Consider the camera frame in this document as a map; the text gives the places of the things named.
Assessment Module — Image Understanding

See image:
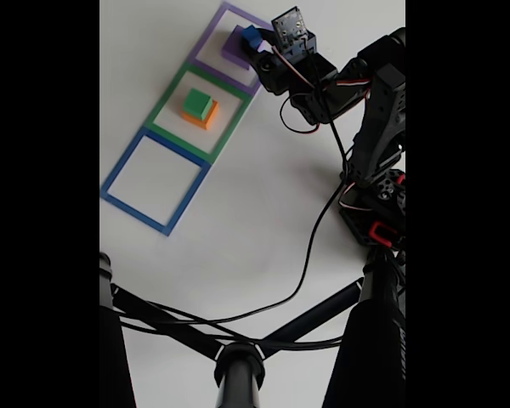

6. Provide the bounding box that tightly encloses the small blue cube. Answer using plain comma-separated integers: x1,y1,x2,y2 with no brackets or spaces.
240,24,263,50

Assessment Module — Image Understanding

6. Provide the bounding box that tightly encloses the large purple block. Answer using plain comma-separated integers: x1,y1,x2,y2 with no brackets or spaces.
220,24,264,71

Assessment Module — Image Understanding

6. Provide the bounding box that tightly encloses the orange block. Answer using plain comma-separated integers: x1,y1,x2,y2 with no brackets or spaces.
181,99,220,131

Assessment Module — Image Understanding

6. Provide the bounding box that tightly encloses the green cube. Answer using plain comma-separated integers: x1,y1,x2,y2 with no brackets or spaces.
182,88,213,120

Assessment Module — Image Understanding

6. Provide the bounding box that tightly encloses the red clamp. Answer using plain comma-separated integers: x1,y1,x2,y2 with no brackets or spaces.
368,221,399,243

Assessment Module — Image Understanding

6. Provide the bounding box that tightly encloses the black tripod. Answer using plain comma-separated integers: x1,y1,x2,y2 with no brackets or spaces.
99,250,406,408

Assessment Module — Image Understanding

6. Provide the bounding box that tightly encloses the servo wire loop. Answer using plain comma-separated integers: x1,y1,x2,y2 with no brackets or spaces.
279,95,323,135

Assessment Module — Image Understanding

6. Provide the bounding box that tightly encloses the purple square frame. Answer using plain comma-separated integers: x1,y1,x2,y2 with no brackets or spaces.
188,1,277,97

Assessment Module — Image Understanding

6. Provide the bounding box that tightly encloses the green square frame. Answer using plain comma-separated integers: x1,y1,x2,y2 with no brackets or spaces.
143,62,252,166

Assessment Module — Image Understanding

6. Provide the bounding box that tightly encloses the black cable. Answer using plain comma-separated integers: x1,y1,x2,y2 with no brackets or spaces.
114,297,348,352
118,37,354,337

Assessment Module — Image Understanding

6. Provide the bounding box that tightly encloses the blue square frame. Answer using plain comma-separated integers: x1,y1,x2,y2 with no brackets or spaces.
100,127,213,237

